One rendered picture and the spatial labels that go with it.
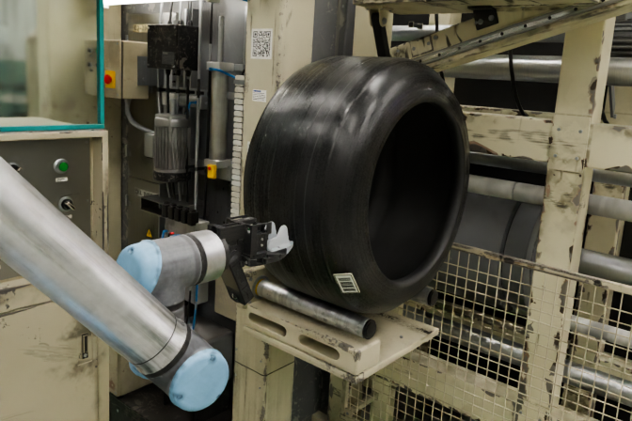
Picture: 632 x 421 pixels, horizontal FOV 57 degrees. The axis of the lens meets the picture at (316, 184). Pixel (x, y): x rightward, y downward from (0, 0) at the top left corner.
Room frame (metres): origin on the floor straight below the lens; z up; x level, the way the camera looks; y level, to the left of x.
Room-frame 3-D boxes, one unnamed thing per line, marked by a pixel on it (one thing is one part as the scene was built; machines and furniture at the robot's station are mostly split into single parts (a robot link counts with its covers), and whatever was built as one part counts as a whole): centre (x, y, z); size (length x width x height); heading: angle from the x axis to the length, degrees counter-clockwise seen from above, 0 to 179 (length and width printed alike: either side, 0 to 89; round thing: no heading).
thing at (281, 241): (1.12, 0.06, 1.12); 0.09 x 0.03 x 0.06; 140
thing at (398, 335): (1.42, -0.09, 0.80); 0.37 x 0.36 x 0.02; 140
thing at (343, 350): (1.31, 0.00, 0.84); 0.36 x 0.09 x 0.06; 50
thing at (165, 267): (0.91, 0.25, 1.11); 0.12 x 0.09 x 0.10; 140
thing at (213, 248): (0.98, 0.19, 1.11); 0.10 x 0.05 x 0.09; 50
